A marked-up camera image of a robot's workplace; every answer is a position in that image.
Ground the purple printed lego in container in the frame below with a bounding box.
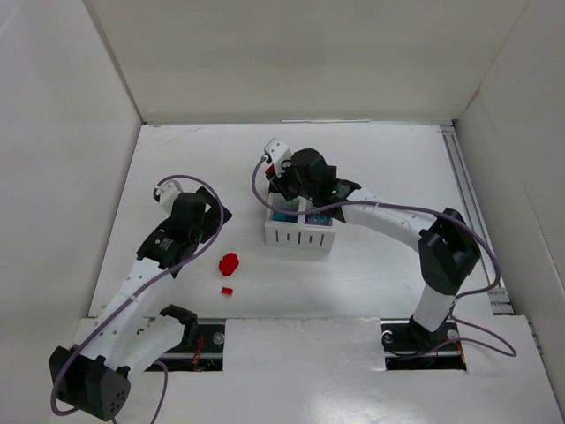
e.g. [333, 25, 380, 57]
[305, 214, 332, 227]

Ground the white two-compartment container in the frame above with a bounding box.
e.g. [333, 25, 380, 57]
[264, 193, 336, 254]

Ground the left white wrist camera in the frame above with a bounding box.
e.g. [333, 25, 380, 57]
[153, 179, 183, 216]

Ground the teal long lego brick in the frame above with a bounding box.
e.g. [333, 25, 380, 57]
[271, 211, 298, 223]

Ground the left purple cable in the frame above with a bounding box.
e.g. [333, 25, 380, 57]
[49, 174, 222, 424]

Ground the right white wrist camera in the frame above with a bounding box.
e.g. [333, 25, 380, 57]
[264, 138, 293, 177]

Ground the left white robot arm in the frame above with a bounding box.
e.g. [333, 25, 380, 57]
[49, 180, 231, 422]

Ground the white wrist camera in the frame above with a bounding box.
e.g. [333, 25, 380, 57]
[264, 138, 293, 177]
[153, 179, 183, 216]

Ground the aluminium rail on right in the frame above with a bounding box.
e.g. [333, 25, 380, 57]
[439, 125, 516, 315]

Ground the red heart-shaped lego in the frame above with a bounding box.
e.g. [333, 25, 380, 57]
[218, 252, 240, 276]

